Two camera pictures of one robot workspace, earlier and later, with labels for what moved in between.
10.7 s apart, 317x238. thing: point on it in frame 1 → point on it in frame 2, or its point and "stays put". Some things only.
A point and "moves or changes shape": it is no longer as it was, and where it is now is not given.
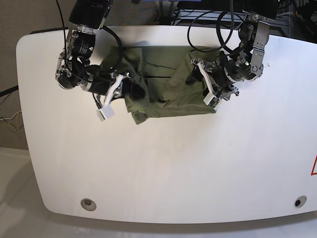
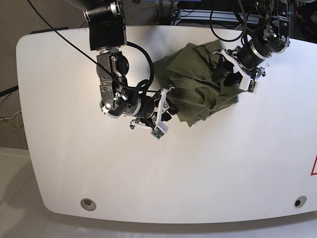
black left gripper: [101, 84] → [149, 106]
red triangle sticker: [312, 172] stays put
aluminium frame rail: [208, 15] stays put
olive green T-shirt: [163, 70] moves or changes shape
